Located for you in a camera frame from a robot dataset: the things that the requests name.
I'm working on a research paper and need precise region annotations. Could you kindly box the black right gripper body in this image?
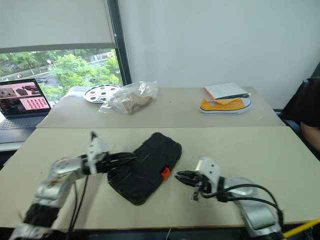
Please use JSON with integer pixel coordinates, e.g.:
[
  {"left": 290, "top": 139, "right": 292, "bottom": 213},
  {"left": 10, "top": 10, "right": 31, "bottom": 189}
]
[{"left": 189, "top": 172, "right": 214, "bottom": 202}]

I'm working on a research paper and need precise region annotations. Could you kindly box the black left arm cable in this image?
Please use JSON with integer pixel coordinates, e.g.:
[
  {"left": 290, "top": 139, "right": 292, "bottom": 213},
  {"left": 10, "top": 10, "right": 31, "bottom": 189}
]
[{"left": 66, "top": 174, "right": 90, "bottom": 235}]

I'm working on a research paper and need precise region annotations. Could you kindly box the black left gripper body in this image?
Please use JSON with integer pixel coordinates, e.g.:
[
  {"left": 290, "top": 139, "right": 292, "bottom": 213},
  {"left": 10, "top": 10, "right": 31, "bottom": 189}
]
[{"left": 96, "top": 152, "right": 119, "bottom": 175}]

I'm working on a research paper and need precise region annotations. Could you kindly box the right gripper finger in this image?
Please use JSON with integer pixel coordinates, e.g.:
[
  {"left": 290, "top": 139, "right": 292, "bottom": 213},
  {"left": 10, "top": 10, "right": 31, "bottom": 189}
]
[
  {"left": 174, "top": 170, "right": 201, "bottom": 180},
  {"left": 173, "top": 176, "right": 202, "bottom": 190}
]

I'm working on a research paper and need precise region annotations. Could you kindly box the dark window frame post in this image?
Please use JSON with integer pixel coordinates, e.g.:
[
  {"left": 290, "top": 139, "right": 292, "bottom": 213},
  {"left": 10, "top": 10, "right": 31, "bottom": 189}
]
[{"left": 106, "top": 0, "right": 133, "bottom": 86}]

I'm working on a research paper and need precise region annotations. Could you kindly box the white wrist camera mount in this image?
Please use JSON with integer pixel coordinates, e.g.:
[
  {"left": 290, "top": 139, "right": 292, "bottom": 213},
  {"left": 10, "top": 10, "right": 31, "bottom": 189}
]
[
  {"left": 86, "top": 130, "right": 110, "bottom": 176},
  {"left": 193, "top": 156, "right": 222, "bottom": 192}
]

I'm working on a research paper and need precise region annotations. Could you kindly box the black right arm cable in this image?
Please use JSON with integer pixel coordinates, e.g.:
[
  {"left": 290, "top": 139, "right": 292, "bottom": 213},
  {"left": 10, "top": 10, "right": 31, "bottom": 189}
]
[{"left": 201, "top": 183, "right": 285, "bottom": 227}]

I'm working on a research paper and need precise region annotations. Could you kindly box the beaded blind cord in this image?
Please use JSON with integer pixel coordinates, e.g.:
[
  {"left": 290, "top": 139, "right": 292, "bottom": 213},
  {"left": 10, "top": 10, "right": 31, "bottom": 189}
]
[{"left": 105, "top": 0, "right": 120, "bottom": 52}]

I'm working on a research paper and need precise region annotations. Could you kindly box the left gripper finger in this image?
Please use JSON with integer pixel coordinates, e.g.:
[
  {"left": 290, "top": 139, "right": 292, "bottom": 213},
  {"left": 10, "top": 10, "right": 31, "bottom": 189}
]
[
  {"left": 113, "top": 150, "right": 140, "bottom": 162},
  {"left": 113, "top": 159, "right": 136, "bottom": 173}
]

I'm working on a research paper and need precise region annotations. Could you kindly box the white round disc with holes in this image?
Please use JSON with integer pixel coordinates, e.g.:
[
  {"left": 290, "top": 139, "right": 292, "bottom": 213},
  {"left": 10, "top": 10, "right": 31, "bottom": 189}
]
[{"left": 83, "top": 84, "right": 122, "bottom": 104}]

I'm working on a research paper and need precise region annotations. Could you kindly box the yellow hose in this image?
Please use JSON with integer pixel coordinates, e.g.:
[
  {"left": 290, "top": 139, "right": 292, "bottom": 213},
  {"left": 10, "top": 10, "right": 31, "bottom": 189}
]
[{"left": 283, "top": 216, "right": 320, "bottom": 239}]

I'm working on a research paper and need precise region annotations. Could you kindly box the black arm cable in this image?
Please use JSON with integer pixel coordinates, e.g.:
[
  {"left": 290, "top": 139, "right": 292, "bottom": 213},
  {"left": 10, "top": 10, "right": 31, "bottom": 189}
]
[
  {"left": 66, "top": 174, "right": 90, "bottom": 235},
  {"left": 201, "top": 183, "right": 285, "bottom": 227}
]

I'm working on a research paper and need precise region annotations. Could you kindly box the person in black shirt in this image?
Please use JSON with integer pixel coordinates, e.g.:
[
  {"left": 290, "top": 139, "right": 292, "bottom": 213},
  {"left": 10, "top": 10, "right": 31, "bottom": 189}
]
[{"left": 281, "top": 76, "right": 320, "bottom": 160}]

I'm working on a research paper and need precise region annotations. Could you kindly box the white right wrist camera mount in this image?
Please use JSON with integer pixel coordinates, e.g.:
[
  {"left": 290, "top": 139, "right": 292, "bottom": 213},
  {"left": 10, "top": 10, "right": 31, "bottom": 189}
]
[{"left": 193, "top": 156, "right": 222, "bottom": 192}]

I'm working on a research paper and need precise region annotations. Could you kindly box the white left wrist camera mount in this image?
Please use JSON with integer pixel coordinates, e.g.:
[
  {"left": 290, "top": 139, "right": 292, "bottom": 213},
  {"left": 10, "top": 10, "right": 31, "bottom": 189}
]
[{"left": 86, "top": 130, "right": 110, "bottom": 176}]

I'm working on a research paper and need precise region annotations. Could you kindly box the white book red edge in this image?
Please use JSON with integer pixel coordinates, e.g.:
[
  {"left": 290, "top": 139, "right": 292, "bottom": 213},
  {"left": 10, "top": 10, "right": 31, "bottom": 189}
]
[{"left": 203, "top": 82, "right": 251, "bottom": 101}]

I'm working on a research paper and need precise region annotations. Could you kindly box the clear plastic bag with contents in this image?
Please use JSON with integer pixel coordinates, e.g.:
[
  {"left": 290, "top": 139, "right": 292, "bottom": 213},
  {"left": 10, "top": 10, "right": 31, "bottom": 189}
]
[{"left": 98, "top": 80, "right": 159, "bottom": 116}]

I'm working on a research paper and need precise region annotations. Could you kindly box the black plastic tool case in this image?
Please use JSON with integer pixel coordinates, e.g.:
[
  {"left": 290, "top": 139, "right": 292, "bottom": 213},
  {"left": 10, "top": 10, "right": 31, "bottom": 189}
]
[{"left": 107, "top": 132, "right": 183, "bottom": 207}]

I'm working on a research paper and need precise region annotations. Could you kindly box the white roller blind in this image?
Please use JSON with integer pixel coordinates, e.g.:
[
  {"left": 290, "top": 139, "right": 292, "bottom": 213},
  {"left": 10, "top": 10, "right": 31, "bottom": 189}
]
[{"left": 0, "top": 0, "right": 118, "bottom": 54}]

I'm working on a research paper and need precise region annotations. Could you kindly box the open laptop pink screen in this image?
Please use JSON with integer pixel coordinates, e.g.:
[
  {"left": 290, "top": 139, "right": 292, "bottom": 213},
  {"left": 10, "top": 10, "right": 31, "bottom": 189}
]
[{"left": 0, "top": 78, "right": 53, "bottom": 131}]

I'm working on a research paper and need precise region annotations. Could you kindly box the yellow canvas sneaker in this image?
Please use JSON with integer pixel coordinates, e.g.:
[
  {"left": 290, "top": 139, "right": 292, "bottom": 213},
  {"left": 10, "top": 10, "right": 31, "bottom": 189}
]
[{"left": 199, "top": 97, "right": 253, "bottom": 116}]

